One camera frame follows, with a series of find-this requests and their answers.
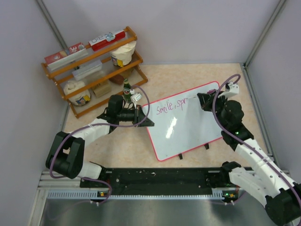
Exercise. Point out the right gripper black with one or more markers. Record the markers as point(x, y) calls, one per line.
point(206, 100)

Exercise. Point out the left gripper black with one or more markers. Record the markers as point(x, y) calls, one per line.
point(138, 114)

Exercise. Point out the marker pen with magenta cap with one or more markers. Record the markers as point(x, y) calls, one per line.
point(204, 95)

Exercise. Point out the whiteboard with pink frame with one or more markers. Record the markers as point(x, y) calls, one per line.
point(180, 125)

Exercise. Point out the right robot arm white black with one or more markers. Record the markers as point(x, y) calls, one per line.
point(278, 194)

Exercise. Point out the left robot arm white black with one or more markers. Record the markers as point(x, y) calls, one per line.
point(66, 155)

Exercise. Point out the green glass bottle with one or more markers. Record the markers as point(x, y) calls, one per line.
point(126, 91)

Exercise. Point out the brown cardboard packet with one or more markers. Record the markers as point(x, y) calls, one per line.
point(101, 89)

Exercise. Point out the orange wooden shelf rack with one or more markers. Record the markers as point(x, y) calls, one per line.
point(132, 71)

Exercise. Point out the white paper bag upper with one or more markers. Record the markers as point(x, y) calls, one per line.
point(123, 55)

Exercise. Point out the clear plastic box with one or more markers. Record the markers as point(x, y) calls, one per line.
point(87, 70)

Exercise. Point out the red white long box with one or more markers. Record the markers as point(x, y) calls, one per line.
point(106, 39)

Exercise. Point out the red silver foil box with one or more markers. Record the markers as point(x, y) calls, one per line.
point(66, 56)

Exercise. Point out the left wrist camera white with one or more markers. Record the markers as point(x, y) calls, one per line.
point(135, 96)

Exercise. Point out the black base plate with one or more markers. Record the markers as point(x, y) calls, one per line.
point(165, 181)

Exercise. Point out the grey cable duct rail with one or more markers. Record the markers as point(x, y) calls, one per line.
point(96, 195)

